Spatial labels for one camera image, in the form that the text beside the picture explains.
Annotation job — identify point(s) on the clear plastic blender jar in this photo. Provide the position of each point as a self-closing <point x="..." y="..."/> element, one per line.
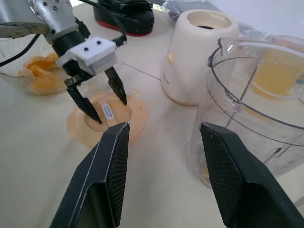
<point x="249" y="133"/>

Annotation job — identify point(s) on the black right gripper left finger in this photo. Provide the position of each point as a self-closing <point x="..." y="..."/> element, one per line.
<point x="88" y="190"/>

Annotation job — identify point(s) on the cream blender base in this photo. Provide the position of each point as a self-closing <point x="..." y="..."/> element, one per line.
<point x="190" y="59"/>

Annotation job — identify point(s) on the yellowish juice container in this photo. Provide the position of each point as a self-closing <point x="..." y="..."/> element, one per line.
<point x="273" y="78"/>

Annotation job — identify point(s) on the textured clear glass bowl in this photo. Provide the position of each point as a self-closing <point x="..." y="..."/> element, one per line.
<point x="14" y="80"/>

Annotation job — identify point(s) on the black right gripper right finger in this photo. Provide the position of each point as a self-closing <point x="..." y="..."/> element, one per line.
<point x="244" y="180"/>

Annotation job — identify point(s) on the black object with red base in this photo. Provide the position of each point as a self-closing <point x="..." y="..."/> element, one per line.
<point x="133" y="21"/>

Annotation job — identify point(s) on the peach round blender lid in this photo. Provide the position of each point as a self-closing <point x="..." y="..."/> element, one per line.
<point x="137" y="111"/>

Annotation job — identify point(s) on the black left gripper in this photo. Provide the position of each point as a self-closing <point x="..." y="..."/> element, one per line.
<point x="73" y="71"/>

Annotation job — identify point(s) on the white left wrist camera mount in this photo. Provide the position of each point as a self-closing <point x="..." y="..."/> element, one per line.
<point x="95" y="51"/>

